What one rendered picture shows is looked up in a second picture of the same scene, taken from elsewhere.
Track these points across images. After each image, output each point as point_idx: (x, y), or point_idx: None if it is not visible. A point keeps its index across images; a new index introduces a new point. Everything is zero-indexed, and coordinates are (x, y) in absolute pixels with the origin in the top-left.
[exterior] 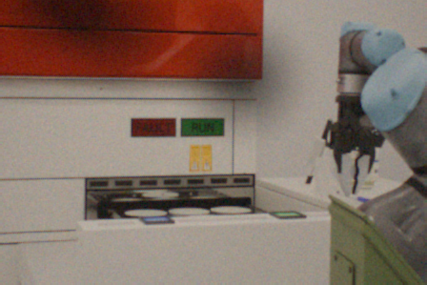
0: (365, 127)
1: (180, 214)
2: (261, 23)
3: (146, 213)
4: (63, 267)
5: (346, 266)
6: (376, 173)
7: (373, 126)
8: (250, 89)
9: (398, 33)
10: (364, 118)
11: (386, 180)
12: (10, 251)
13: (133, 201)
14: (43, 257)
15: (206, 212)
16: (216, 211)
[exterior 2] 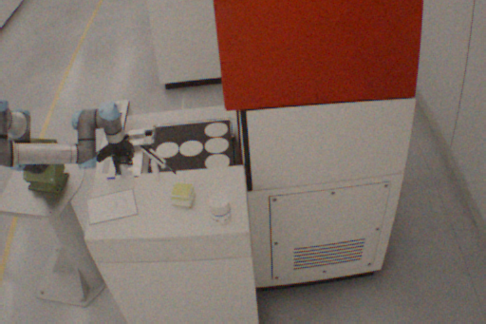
0: (101, 149)
1: (205, 141)
2: (222, 76)
3: (213, 129)
4: (179, 118)
5: None
6: (212, 219)
7: (102, 152)
8: (238, 113)
9: (71, 118)
10: (106, 147)
11: (214, 229)
12: None
13: None
14: (201, 112)
15: (212, 151)
16: (214, 156)
